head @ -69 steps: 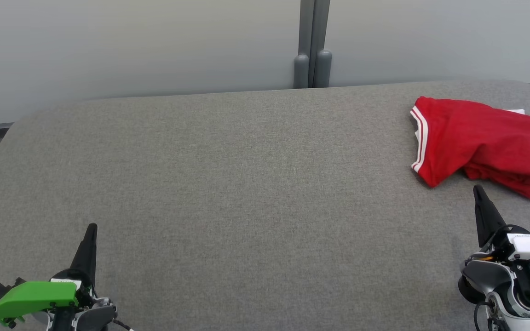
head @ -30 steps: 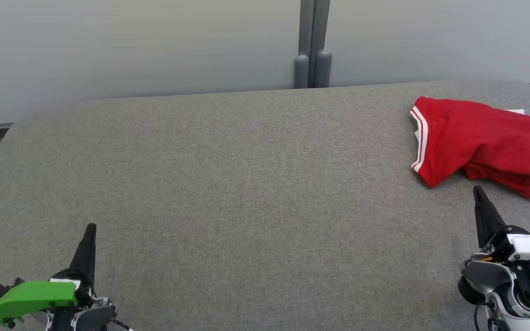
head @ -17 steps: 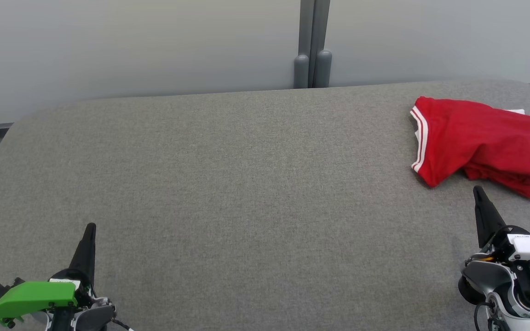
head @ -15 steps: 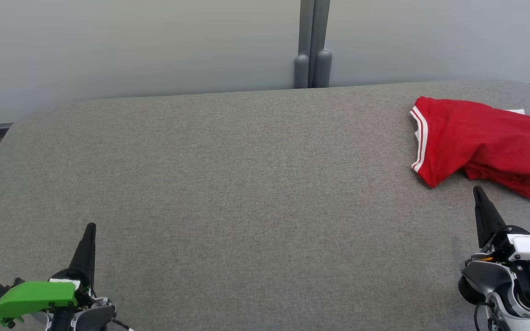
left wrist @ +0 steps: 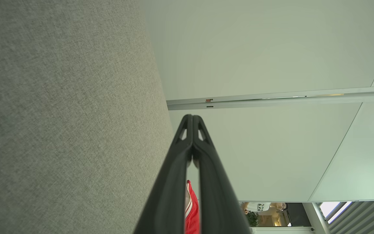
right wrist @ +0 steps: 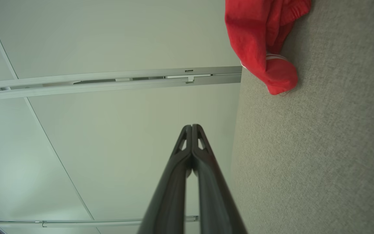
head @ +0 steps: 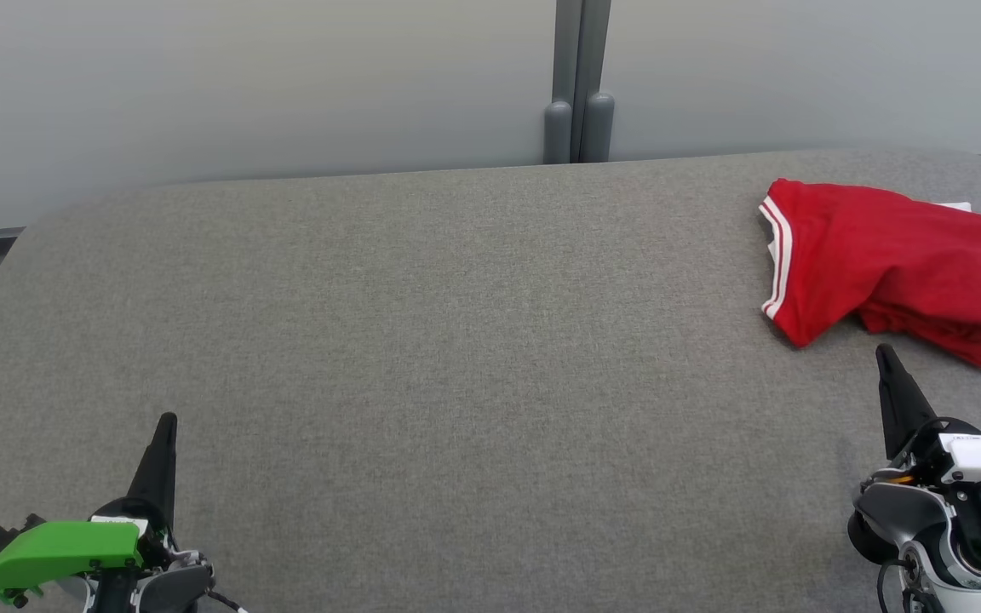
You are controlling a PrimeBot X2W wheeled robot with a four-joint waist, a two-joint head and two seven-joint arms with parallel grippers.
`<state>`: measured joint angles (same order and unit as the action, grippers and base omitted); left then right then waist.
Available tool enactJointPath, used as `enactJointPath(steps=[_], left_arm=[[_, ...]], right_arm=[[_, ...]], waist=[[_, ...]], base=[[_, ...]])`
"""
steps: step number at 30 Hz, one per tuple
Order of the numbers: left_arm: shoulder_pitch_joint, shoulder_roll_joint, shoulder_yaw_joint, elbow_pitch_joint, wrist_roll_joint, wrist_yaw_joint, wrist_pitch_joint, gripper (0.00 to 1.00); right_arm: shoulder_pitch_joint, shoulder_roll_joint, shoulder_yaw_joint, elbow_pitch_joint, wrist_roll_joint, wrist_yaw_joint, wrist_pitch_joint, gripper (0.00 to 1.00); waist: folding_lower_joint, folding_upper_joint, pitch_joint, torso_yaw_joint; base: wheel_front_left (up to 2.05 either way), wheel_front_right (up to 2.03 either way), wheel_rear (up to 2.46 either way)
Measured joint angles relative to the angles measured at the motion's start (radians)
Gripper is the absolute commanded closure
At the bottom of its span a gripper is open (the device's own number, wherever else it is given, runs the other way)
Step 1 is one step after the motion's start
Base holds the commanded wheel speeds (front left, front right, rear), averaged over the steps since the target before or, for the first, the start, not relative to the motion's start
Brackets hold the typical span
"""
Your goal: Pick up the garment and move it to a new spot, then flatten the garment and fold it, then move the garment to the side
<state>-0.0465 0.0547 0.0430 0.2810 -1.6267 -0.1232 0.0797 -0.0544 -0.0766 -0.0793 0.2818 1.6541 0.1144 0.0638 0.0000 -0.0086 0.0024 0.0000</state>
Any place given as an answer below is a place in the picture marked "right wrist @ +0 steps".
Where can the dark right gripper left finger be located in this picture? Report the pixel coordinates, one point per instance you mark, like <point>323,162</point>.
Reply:
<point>167,208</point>

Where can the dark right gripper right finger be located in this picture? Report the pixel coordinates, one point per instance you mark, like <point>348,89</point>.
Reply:
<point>216,208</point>

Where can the red basketball shorts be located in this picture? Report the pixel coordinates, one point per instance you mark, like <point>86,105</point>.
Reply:
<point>252,32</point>

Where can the grey fabric sofa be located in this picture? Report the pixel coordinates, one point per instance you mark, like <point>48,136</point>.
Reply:
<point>320,146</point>

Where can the aluminium partition rail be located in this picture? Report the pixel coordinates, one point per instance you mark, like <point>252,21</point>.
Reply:
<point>76,223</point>
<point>76,89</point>

